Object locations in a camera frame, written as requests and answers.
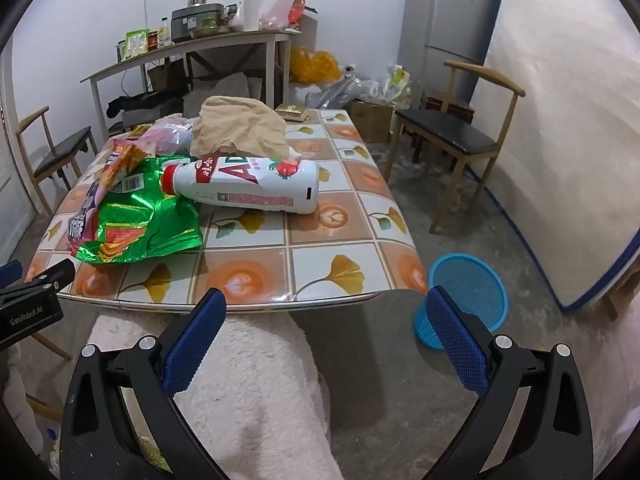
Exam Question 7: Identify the tiled pattern dining table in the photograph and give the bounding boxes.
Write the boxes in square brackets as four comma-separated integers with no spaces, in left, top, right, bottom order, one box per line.
[22,107,430,313]

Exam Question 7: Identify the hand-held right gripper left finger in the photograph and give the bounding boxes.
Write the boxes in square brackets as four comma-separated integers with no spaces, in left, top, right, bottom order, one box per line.
[59,287,231,480]

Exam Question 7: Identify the beige mattress with blue edge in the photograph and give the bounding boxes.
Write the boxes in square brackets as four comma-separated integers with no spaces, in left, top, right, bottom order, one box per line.
[467,0,640,313]

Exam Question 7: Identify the green snack bag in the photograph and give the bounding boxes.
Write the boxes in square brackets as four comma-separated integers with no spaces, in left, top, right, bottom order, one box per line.
[70,155,203,266]

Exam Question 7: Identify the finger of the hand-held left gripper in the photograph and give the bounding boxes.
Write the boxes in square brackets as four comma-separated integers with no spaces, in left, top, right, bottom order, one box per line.
[22,259,76,295]
[0,260,22,289]

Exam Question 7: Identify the grey refrigerator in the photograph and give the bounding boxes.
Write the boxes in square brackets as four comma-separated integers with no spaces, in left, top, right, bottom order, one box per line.
[397,0,502,106]

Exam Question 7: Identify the brown cardboard box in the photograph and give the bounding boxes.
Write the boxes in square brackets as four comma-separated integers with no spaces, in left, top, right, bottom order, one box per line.
[147,60,188,92]
[349,100,395,143]

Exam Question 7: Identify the dark wooden stool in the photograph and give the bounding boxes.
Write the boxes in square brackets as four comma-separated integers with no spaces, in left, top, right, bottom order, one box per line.
[422,89,476,126]

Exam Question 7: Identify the orange pink snack bag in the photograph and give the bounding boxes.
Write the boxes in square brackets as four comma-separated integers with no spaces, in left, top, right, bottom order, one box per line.
[62,139,151,256]

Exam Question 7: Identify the white plastic bag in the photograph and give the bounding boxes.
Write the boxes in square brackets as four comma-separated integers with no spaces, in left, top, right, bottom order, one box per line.
[242,0,301,31]

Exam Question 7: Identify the grey side table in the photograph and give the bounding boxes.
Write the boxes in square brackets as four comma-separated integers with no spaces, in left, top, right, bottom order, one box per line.
[80,30,292,136]

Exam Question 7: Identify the grey plastic bag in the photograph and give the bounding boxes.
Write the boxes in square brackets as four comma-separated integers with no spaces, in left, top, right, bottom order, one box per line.
[305,76,376,110]

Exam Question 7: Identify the white green bag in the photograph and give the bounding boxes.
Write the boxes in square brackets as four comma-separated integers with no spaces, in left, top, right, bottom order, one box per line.
[385,65,413,106]

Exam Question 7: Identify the beige paper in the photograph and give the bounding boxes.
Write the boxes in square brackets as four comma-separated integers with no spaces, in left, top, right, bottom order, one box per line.
[190,95,291,161]

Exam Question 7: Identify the white door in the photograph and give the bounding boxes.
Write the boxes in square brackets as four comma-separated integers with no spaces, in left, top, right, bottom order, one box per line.
[0,110,36,246]

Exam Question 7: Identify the wooden chair with black seat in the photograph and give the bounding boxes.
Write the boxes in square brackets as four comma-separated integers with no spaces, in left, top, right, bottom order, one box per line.
[385,60,527,235]
[15,106,99,216]

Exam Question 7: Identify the white bottle with red cap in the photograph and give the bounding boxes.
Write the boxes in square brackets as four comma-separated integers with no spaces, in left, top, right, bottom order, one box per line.
[160,156,321,216]

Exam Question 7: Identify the gold box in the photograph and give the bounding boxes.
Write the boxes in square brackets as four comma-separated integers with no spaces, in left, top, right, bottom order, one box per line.
[274,103,310,122]

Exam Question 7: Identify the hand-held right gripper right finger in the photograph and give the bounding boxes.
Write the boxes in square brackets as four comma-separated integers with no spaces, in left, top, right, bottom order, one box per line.
[424,285,595,480]

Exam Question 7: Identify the blue plastic wastebasket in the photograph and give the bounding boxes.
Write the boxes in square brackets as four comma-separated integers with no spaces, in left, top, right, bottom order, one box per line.
[413,253,509,350]

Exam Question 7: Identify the grey rice cooker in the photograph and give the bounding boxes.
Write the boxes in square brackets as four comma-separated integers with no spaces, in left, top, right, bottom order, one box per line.
[171,3,226,43]

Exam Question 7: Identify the black cloth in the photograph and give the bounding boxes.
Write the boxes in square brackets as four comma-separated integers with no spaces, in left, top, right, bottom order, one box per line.
[106,91,183,121]

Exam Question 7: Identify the green food packet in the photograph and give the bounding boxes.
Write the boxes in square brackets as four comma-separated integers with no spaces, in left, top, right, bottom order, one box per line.
[125,28,151,58]

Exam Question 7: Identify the yellow plastic bag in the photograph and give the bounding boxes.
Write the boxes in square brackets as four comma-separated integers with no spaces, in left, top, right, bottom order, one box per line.
[290,46,342,84]

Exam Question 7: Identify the white fleece pants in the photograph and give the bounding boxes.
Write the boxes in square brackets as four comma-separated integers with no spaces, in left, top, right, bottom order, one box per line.
[0,310,346,480]

